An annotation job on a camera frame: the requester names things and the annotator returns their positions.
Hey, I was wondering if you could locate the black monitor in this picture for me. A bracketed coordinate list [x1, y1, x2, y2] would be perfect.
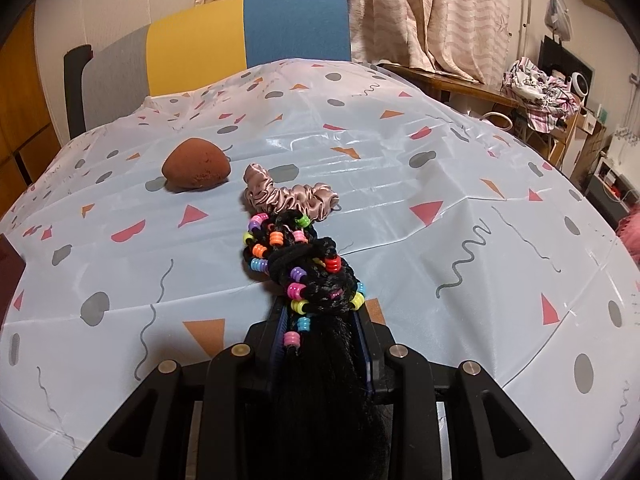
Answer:
[539, 35, 596, 96]

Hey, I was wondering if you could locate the wooden wardrobe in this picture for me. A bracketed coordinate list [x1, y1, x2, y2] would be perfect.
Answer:
[0, 5, 61, 221]

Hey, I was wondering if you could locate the wooden desk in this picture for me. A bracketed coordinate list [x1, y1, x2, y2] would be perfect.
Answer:
[380, 62, 583, 171]

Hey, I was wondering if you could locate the pink scrunchie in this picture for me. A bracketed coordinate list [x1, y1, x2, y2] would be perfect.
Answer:
[243, 162, 341, 223]

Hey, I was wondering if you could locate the dark red box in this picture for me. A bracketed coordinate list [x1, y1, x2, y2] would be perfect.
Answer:
[0, 237, 26, 301]

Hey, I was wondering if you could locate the white bag handle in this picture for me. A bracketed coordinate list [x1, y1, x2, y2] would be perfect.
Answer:
[482, 110, 513, 131]

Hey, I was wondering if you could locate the multicolour bed headboard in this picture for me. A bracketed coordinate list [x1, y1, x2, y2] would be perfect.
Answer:
[63, 0, 352, 138]

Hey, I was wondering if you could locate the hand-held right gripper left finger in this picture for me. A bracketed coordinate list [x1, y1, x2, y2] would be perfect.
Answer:
[97, 305, 292, 480]

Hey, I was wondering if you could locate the black beaded hair braid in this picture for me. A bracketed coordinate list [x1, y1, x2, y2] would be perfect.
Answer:
[241, 210, 396, 480]

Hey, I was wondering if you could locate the grey storage box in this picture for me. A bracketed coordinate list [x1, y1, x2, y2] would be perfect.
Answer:
[585, 170, 631, 221]

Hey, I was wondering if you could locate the pile of clothes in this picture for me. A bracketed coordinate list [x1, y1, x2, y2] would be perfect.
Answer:
[502, 56, 583, 133]

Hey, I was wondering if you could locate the patterned beige curtain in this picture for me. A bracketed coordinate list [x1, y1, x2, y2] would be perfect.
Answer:
[197, 0, 511, 86]

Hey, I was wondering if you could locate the pink cushion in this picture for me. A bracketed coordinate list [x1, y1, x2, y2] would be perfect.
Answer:
[616, 210, 640, 256]

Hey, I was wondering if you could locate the metal stand pole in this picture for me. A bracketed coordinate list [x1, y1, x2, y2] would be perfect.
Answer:
[519, 0, 534, 71]

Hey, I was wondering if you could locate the white round device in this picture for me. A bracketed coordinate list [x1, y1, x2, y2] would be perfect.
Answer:
[567, 72, 592, 104]

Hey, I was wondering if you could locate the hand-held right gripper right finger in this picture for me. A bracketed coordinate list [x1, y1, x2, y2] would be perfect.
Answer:
[350, 304, 551, 480]

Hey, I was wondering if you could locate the brown makeup sponge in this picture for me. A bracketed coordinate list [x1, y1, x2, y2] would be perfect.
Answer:
[162, 137, 232, 192]

